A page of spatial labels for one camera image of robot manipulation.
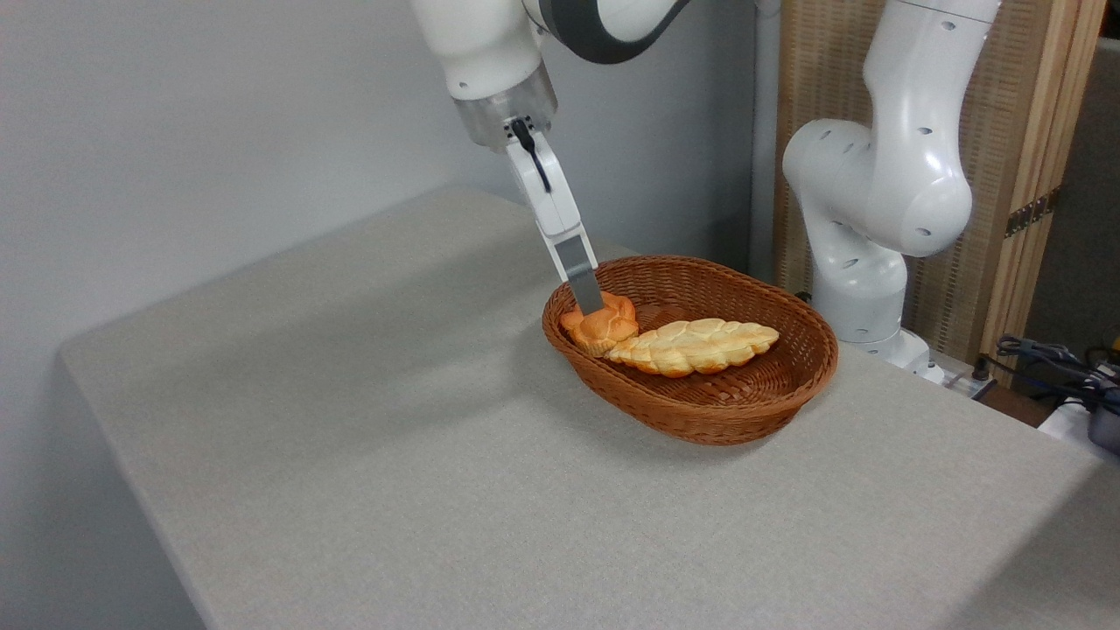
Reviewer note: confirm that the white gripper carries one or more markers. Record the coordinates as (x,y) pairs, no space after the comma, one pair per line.
(551,197)

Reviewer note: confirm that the round orange bun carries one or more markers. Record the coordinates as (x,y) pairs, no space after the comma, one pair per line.
(608,332)

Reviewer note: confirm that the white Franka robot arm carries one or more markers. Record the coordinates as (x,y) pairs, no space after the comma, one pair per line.
(901,175)

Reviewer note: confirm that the long braided bread loaf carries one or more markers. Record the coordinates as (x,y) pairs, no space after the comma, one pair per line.
(691,346)

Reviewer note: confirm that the brown wicker basket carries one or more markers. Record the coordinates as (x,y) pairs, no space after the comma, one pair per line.
(744,402)

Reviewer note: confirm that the grey fabric table cover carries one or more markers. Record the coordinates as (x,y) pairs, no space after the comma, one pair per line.
(437,525)

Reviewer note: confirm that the metal screen hinge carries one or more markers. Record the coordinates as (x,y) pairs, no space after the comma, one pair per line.
(1032,212)

